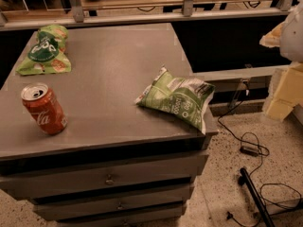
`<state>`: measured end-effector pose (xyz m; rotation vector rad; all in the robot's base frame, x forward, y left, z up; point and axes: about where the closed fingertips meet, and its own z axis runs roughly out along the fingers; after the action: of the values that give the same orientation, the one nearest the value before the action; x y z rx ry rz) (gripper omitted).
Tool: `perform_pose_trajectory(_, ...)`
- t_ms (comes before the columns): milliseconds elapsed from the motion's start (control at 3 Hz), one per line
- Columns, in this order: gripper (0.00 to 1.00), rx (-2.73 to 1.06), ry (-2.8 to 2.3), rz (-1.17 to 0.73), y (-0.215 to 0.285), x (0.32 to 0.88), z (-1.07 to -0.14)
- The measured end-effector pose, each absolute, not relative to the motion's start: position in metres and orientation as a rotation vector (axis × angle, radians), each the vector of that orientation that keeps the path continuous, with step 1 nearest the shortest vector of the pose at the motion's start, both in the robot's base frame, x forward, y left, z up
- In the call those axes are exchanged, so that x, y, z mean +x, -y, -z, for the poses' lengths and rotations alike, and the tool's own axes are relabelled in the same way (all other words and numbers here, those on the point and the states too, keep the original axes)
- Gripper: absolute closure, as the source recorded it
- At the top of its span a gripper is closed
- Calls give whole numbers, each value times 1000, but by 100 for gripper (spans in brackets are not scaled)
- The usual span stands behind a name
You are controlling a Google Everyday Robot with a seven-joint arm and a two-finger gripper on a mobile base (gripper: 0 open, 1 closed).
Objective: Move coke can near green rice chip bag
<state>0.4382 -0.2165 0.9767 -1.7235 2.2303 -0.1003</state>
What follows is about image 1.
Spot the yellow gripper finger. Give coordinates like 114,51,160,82
259,23,283,48
262,63,303,121

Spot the orange coke can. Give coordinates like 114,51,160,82
21,82,67,135

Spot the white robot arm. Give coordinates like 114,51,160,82
259,1,303,121

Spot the green white snack bag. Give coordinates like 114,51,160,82
134,66,215,133

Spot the green rice chip bag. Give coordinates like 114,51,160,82
16,25,71,76

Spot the black power adapter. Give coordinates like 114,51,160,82
240,146,259,157

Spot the black stand leg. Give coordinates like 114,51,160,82
239,167,276,227

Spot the bottom drawer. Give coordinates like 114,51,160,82
58,203,187,227

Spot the middle drawer with knob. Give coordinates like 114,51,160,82
33,183,193,220

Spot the drawer with knob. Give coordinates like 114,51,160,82
33,183,193,220
0,151,208,200

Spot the grey drawer cabinet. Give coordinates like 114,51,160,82
0,24,217,223

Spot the top drawer with knob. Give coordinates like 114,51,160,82
0,151,208,200

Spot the black cable on floor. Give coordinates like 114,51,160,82
217,97,303,227

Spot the metal railing frame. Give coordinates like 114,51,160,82
0,0,300,31

